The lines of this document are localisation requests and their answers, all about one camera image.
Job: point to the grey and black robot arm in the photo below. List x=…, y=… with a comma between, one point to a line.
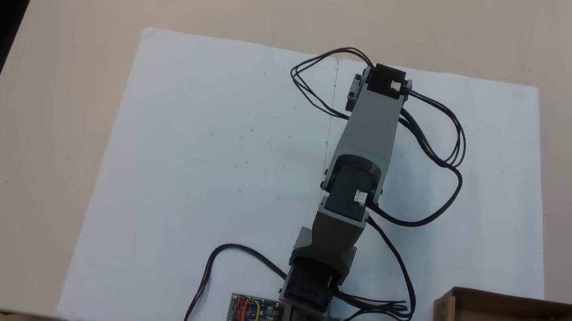
x=371, y=128

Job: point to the white paper sheet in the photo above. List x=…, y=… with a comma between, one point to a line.
x=479, y=243
x=193, y=169

